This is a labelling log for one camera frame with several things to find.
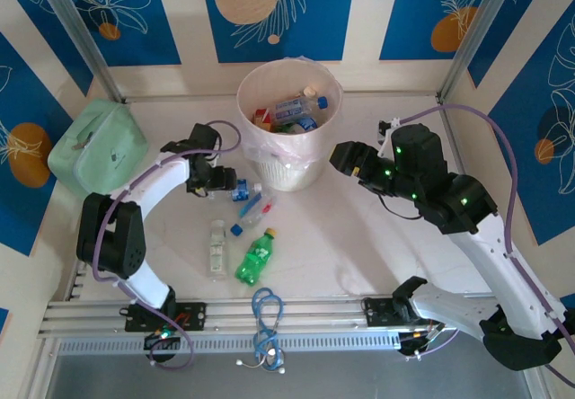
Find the white cap blue label bottle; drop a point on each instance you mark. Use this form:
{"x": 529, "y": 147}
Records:
{"x": 245, "y": 190}

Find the clear bottle red blue inside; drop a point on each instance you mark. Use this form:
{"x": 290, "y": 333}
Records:
{"x": 256, "y": 206}

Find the clear bottle pale green label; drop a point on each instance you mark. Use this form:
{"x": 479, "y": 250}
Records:
{"x": 217, "y": 250}

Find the red orange label bottle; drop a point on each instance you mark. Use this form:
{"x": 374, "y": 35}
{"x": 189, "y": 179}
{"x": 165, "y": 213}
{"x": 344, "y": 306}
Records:
{"x": 262, "y": 117}

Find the long blue label bottle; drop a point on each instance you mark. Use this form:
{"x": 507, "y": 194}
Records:
{"x": 292, "y": 109}

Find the brown drink bottle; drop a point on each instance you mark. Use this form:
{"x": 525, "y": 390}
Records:
{"x": 309, "y": 91}

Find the green bottle yellow cap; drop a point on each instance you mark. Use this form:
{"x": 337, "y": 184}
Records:
{"x": 256, "y": 257}

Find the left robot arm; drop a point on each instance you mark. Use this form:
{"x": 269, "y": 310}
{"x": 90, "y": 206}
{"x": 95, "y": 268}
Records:
{"x": 157, "y": 179}

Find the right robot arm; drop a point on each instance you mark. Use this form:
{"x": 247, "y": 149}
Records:
{"x": 494, "y": 255}

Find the white bin with plastic liner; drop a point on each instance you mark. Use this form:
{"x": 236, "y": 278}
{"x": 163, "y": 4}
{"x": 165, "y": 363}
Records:
{"x": 287, "y": 165}

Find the mint green zip pouch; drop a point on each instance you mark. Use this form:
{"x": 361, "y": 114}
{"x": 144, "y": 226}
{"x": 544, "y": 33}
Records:
{"x": 99, "y": 152}

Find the blue stethoscope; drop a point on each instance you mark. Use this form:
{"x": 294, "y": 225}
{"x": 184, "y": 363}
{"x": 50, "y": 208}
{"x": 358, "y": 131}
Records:
{"x": 271, "y": 355}

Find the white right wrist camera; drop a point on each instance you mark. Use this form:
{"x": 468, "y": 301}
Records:
{"x": 382, "y": 128}

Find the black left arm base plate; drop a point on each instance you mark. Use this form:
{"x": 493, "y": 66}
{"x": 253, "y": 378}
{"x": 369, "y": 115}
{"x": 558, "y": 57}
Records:
{"x": 193, "y": 316}

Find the aluminium frame post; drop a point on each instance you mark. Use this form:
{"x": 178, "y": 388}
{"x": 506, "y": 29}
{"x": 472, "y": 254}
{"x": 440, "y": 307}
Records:
{"x": 476, "y": 30}
{"x": 76, "y": 30}

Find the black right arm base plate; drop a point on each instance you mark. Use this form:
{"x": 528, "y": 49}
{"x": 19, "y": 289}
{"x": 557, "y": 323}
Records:
{"x": 377, "y": 311}

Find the aluminium mounting rail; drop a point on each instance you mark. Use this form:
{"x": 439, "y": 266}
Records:
{"x": 314, "y": 313}

